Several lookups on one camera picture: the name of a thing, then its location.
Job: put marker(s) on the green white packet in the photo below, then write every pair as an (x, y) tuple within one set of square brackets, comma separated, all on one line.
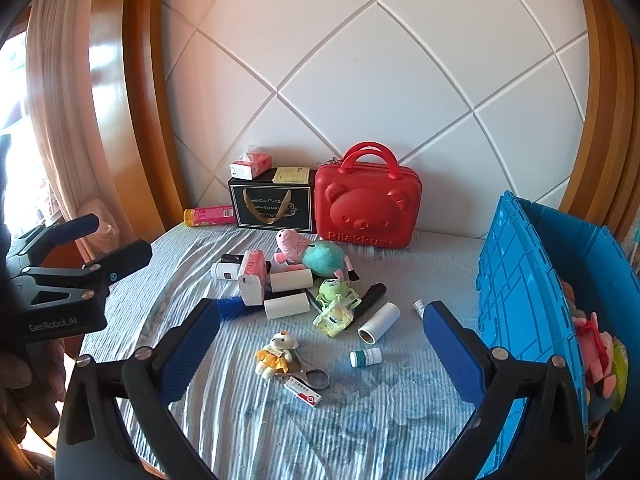
[(332, 321)]

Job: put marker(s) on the pink yellow tube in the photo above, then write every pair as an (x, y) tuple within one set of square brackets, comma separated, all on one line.
[(210, 215)]

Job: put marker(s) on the green frog toy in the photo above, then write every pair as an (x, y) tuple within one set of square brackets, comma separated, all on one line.
[(336, 291)]

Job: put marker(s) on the white padded headboard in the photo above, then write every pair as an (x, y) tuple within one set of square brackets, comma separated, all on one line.
[(375, 60)]

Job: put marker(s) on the red bear suitcase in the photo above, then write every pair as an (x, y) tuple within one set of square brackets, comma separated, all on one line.
[(367, 205)]

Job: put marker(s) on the pig plush with teal body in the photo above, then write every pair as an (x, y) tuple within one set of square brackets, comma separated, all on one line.
[(322, 255)]

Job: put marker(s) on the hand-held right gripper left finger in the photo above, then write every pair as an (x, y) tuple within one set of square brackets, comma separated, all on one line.
[(190, 350)]

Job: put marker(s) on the white dark-label bottle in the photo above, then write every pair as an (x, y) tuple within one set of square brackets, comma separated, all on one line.
[(225, 271)]

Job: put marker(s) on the pink sheer curtain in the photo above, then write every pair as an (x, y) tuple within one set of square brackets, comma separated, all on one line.
[(62, 85)]

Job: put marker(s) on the blue plastic crate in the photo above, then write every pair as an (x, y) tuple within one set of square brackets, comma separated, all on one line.
[(520, 310)]

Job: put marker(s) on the metal scissors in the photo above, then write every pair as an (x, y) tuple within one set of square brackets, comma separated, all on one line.
[(312, 376)]

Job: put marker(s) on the small red white tissue pack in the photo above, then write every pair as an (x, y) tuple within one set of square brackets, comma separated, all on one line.
[(250, 165)]

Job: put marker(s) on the tall pink white tissue pack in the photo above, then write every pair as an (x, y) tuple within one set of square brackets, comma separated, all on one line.
[(252, 280)]

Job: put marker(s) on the small black object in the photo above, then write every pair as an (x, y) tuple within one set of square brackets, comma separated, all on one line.
[(232, 258)]

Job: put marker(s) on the white red-logo medicine box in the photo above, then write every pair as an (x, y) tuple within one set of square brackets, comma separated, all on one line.
[(302, 392)]

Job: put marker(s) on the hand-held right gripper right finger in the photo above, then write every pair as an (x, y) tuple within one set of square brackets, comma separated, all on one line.
[(455, 355)]

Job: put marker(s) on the small yellow bear plush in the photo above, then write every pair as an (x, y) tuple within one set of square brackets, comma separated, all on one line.
[(276, 355)]

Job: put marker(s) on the small white red-label bottle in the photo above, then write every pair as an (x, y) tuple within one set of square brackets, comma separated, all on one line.
[(419, 307)]

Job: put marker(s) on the window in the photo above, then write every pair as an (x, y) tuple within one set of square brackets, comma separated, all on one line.
[(17, 135)]

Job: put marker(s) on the white green-label medicine bottle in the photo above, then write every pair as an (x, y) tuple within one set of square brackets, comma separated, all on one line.
[(366, 358)]

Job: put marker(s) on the flat yellow box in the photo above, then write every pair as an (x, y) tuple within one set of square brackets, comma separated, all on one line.
[(291, 175)]

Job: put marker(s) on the white lint roller refill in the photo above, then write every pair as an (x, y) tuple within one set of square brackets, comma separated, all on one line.
[(379, 324), (291, 280), (286, 306)]

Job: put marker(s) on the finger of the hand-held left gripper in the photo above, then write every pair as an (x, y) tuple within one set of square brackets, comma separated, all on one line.
[(82, 224), (135, 255)]

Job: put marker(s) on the curved wooden headboard post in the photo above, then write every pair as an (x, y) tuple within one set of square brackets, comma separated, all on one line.
[(135, 85), (600, 110)]

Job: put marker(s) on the black gift box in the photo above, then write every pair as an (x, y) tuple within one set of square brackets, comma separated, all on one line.
[(295, 205)]

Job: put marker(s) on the person's left hand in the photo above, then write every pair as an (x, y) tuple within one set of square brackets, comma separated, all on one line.
[(20, 375)]

